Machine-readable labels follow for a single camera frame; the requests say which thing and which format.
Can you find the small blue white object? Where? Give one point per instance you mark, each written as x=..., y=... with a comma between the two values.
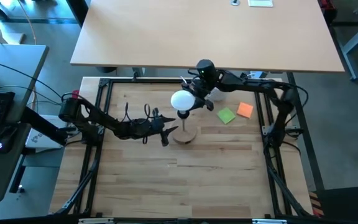
x=258, y=74

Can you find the green sticky note pad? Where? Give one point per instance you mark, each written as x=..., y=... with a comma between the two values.
x=226, y=115

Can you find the black box with hazard stripes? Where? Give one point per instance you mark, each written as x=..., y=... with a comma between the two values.
x=346, y=205

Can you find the white rectangular card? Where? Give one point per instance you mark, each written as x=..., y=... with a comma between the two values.
x=259, y=3

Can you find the black aluminium table frame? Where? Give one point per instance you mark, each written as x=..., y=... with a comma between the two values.
x=89, y=161

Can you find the black computer mouse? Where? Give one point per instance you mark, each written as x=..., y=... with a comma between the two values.
x=6, y=138

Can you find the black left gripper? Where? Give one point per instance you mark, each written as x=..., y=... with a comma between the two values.
x=154, y=126

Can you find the small red object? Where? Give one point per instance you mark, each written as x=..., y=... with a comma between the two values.
x=75, y=94

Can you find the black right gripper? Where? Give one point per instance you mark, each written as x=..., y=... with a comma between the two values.
x=201, y=92

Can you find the orange sticky note pad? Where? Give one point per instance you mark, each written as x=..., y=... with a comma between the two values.
x=245, y=110

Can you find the large light wooden desk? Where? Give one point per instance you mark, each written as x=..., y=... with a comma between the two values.
x=204, y=34

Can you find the white printed box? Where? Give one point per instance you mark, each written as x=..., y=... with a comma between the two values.
x=40, y=138

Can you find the lamp stand with wooden base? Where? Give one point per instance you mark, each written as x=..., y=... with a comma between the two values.
x=185, y=137

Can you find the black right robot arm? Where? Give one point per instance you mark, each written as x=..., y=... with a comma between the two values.
x=253, y=84

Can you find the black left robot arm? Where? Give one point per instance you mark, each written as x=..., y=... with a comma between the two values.
x=104, y=123

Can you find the flat cardboard piece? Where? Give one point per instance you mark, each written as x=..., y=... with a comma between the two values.
x=2, y=37

